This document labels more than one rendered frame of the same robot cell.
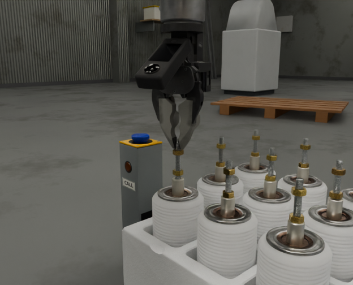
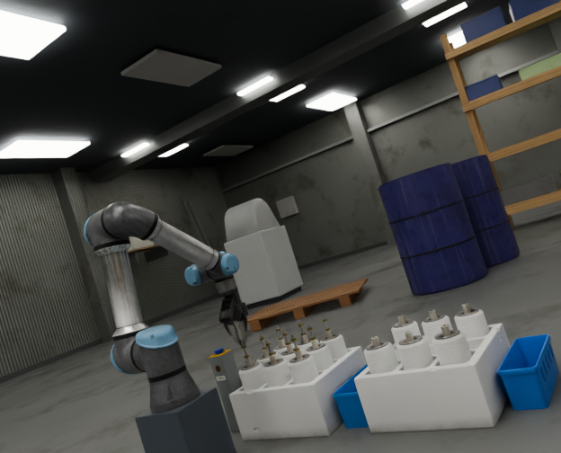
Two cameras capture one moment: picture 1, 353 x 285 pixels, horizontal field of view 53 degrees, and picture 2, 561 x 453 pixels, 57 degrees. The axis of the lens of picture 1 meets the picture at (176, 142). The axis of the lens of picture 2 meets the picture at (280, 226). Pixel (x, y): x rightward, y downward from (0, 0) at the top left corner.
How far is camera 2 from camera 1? 1.40 m
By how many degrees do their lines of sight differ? 21
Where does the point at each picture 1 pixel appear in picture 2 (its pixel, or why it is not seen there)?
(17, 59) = not seen: outside the picture
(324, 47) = (340, 218)
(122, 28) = (98, 272)
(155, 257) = (250, 395)
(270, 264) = (293, 368)
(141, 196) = (230, 381)
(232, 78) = (252, 289)
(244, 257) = (286, 376)
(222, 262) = (278, 381)
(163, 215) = (246, 377)
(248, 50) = (258, 255)
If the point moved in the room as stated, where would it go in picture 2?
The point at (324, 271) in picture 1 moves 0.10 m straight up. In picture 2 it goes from (311, 363) to (302, 335)
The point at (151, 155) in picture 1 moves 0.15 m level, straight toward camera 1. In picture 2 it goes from (228, 357) to (235, 361)
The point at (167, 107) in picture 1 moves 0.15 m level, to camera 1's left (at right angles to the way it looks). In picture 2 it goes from (232, 328) to (194, 341)
